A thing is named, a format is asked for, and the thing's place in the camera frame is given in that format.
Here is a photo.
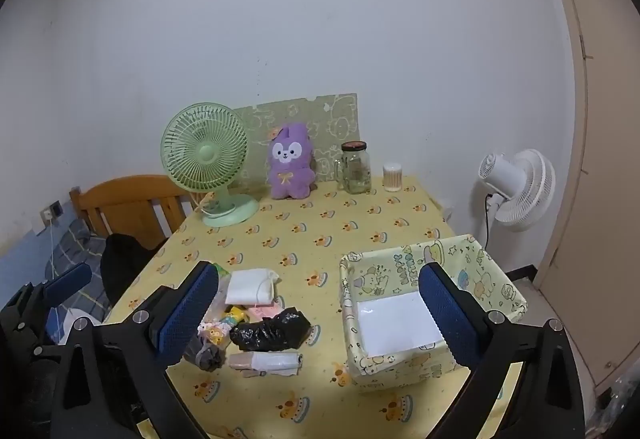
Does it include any yellow cartoon tissue pack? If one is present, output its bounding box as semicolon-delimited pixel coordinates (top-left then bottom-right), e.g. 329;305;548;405
198;306;248;350

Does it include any clear plastic straw pack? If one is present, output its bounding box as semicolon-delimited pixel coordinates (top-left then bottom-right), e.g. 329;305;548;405
202;274;231;323

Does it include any white and pink packet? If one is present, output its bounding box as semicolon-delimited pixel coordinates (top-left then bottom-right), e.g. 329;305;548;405
228;352;303;377

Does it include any pink paper packet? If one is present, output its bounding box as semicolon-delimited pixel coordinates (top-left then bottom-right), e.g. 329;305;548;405
246;303;283;322

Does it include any white drawstring cloth pouch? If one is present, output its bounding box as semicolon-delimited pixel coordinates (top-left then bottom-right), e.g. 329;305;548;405
226;269;280;307

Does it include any black plastic bag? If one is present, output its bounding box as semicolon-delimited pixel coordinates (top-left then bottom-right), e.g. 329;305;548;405
229;308;311;352

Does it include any green tissue pack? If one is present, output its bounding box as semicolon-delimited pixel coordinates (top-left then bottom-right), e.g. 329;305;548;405
214;263;229;277

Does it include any blue plaid bedding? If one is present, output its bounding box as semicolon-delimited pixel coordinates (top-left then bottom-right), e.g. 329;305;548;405
1;219;111;343

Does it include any black garment on chair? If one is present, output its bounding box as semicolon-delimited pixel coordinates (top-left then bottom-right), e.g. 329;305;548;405
100;233;167;307

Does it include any wooden chair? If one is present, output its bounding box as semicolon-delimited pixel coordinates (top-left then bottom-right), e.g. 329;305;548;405
70;174;205;249

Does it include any beige door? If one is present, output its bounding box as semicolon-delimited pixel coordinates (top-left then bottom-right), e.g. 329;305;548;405
535;0;639;393

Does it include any yellow cartoon fabric bin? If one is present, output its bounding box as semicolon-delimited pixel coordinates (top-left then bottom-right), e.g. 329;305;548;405
340;235;527;391

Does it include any green desk fan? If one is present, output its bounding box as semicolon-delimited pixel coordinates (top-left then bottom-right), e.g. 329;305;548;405
160;102;258;228

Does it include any white standing fan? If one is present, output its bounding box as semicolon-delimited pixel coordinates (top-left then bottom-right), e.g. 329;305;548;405
476;148;556;272

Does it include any yellow patterned tablecloth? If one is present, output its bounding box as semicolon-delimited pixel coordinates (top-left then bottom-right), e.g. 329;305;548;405
102;173;526;439

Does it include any purple plush toy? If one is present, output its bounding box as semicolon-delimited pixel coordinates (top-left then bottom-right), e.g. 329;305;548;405
268;122;316;199

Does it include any cotton swab container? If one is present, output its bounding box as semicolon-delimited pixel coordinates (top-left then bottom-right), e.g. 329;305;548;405
383;162;402;192

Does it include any glass mason jar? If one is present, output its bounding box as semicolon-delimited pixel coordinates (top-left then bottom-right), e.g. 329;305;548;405
334;141;371;195

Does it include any green patterned backboard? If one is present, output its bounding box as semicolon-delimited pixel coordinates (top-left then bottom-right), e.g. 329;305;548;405
234;93;360;190

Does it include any wall power socket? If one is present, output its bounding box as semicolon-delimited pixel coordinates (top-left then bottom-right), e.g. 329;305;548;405
40;200;64;225

